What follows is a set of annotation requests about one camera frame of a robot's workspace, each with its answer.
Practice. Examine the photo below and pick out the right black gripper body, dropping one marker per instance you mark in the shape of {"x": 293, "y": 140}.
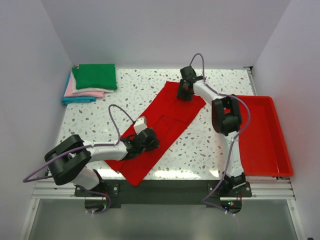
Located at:
{"x": 182, "y": 93}

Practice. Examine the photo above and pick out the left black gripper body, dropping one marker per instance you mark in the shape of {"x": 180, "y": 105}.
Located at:
{"x": 153, "y": 145}

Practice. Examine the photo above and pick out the red t shirt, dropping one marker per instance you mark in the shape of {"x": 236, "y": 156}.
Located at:
{"x": 169, "y": 117}

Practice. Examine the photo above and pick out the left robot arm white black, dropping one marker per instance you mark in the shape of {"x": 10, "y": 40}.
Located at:
{"x": 67, "y": 161}

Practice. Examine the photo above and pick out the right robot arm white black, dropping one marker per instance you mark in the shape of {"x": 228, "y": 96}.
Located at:
{"x": 226, "y": 120}

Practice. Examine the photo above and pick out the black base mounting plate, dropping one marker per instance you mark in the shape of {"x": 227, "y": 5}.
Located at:
{"x": 115, "y": 193}

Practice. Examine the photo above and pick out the green folded t shirt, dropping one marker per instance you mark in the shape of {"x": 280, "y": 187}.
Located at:
{"x": 100, "y": 76}

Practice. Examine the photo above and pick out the teal folded t shirt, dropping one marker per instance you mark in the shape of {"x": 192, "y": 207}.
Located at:
{"x": 75, "y": 99}

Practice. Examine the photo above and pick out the pink folded t shirt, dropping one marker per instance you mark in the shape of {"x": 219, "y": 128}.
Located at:
{"x": 69, "y": 87}

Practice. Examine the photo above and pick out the red plastic bin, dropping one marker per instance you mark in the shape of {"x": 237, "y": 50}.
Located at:
{"x": 262, "y": 145}

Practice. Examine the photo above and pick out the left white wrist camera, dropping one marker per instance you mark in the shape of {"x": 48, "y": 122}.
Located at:
{"x": 140, "y": 124}

